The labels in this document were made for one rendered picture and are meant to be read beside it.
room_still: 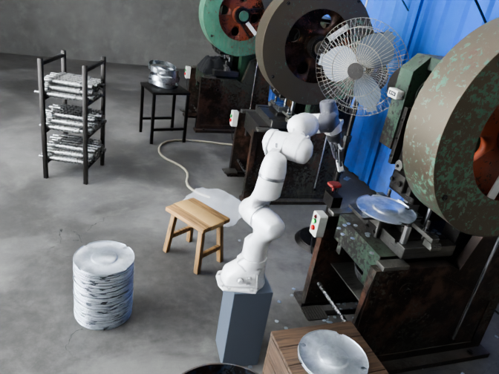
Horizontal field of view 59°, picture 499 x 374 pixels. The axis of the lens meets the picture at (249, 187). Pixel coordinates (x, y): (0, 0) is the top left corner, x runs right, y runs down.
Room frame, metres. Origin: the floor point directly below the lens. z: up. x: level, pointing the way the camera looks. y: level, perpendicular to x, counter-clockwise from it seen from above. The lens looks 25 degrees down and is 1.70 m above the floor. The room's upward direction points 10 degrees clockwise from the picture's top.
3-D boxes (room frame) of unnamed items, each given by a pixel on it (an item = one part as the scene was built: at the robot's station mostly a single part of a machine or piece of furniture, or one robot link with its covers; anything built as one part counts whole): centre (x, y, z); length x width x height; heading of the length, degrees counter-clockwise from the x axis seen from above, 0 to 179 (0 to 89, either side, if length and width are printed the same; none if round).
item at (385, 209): (1.96, -0.68, 0.78); 0.29 x 0.29 x 0.01
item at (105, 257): (1.80, 0.65, 0.34); 0.29 x 0.29 x 0.01
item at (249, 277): (1.65, -0.03, 0.52); 0.22 x 0.19 x 0.14; 108
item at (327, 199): (2.21, -0.46, 0.62); 0.10 x 0.06 x 0.20; 22
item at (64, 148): (3.35, 1.49, 0.47); 0.46 x 0.43 x 0.95; 92
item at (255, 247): (1.63, -0.09, 0.71); 0.18 x 0.11 x 0.25; 38
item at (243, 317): (1.66, -0.07, 0.23); 0.18 x 0.18 x 0.45; 18
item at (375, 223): (1.94, -0.63, 0.72); 0.25 x 0.14 x 0.14; 112
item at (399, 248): (2.01, -0.79, 0.68); 0.45 x 0.30 x 0.06; 22
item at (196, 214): (2.42, 0.29, 0.16); 0.34 x 0.24 x 0.34; 54
